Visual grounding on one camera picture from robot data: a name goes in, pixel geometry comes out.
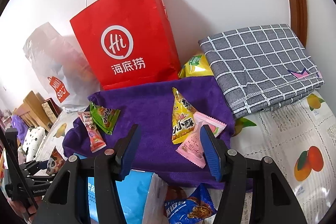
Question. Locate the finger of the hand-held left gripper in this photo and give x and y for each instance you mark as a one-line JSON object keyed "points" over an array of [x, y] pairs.
{"points": [[36, 166]]}

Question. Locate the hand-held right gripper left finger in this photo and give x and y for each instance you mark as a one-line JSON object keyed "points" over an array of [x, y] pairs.
{"points": [[128, 161]]}

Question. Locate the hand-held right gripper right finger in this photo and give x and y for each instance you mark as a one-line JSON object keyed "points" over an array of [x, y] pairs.
{"points": [[212, 158]]}

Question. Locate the panda print snack packet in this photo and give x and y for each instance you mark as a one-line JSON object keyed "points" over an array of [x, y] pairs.
{"points": [[55, 161]]}

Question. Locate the pink peach snack packet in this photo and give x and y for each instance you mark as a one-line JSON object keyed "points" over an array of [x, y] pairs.
{"points": [[191, 145]]}

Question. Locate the pink red striped snack packet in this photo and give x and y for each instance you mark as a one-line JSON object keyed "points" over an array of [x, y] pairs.
{"points": [[92, 132]]}

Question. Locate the yellow triangular snack packet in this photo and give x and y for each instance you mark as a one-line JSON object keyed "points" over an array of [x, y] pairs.
{"points": [[183, 119]]}

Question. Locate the green snack packet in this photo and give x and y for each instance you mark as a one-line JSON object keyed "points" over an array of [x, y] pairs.
{"points": [[103, 116]]}

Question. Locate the white dotted cloth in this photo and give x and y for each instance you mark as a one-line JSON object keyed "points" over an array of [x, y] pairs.
{"points": [[34, 140]]}

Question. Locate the blue tissue pack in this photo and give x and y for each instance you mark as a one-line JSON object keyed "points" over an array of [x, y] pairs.
{"points": [[134, 195]]}

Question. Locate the blue cookie packet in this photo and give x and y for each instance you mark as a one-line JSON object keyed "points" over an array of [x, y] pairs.
{"points": [[189, 208]]}

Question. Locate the purple towel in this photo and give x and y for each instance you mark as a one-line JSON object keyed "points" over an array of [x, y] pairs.
{"points": [[149, 108]]}

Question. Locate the patterned brown box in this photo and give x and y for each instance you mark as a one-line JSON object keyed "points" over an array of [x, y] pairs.
{"points": [[51, 109]]}

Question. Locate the wooden headboard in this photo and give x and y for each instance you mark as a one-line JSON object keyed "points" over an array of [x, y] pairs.
{"points": [[29, 108]]}

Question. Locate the fruit print tablecloth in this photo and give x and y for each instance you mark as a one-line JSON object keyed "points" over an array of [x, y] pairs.
{"points": [[275, 134]]}

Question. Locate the yellow chips bag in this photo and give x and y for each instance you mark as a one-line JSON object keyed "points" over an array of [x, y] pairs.
{"points": [[195, 67]]}

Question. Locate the white plastic shopping bag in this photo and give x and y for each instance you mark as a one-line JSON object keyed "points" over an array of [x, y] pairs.
{"points": [[52, 61]]}

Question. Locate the grey checked folded cloth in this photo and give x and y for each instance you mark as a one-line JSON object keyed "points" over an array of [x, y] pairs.
{"points": [[257, 61]]}

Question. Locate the red paper bag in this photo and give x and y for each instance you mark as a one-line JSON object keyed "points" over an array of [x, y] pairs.
{"points": [[123, 37]]}

